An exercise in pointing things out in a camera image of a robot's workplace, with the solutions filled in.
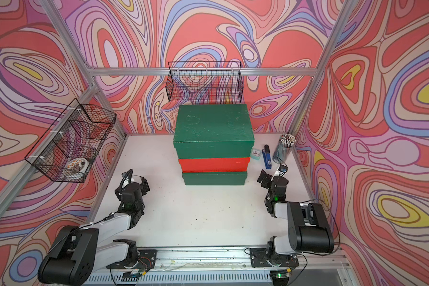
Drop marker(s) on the green shoebox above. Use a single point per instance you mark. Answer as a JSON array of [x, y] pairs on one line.
[[213, 131], [215, 178]]

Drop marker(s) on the teal square clock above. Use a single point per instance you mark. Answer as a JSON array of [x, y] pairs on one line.
[[256, 154]]

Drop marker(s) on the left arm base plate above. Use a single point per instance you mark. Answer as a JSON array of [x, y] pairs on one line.
[[143, 259]]

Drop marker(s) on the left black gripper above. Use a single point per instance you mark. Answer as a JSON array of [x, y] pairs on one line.
[[140, 189]]

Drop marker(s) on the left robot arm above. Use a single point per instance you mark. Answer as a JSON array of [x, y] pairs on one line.
[[78, 250]]

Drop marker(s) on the blue black stapler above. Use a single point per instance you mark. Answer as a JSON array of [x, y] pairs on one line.
[[267, 156]]

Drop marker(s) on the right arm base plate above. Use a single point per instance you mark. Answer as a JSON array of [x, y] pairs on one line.
[[262, 258]]

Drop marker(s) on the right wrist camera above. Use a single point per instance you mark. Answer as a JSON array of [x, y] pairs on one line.
[[282, 170]]

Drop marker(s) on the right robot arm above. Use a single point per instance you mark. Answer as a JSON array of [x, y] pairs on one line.
[[308, 230]]

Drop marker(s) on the black wire basket left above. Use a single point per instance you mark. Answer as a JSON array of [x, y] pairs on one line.
[[78, 132]]

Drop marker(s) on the tape roll in basket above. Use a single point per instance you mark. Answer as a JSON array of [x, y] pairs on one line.
[[76, 168]]

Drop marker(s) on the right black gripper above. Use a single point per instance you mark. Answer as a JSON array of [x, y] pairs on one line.
[[267, 179]]

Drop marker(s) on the mesh cup of pencils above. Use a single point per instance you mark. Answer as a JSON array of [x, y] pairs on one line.
[[285, 143]]

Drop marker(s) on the black wire basket back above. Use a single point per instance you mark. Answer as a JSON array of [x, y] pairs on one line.
[[205, 82]]

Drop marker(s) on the red shoebox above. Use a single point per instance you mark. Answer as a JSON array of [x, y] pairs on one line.
[[200, 165]]

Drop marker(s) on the black wire basket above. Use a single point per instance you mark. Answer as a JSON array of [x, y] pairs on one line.
[[205, 82], [78, 132]]

